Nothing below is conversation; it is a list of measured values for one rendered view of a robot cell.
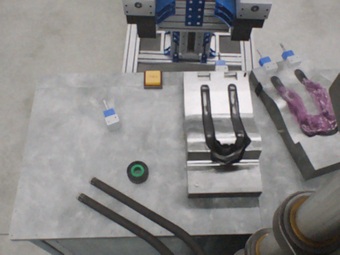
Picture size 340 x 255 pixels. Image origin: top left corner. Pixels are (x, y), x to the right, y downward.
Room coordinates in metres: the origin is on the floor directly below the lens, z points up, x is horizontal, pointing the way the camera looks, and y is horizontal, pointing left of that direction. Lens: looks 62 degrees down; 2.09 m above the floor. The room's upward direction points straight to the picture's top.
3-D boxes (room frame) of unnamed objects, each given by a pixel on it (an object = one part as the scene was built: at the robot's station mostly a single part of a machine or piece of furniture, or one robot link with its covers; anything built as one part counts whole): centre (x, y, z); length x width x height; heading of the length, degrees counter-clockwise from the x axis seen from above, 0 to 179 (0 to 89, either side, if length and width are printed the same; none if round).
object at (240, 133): (0.67, -0.20, 0.92); 0.35 x 0.16 x 0.09; 1
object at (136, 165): (0.50, 0.12, 0.82); 0.08 x 0.08 x 0.04
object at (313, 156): (0.75, -0.55, 0.86); 0.50 x 0.26 x 0.11; 18
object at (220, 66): (0.99, -0.22, 0.83); 0.13 x 0.05 x 0.05; 1
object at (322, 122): (0.75, -0.54, 0.90); 0.26 x 0.18 x 0.08; 18
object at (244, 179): (0.66, -0.19, 0.87); 0.50 x 0.26 x 0.14; 1
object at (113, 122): (0.75, 0.24, 0.83); 0.13 x 0.05 x 0.05; 23
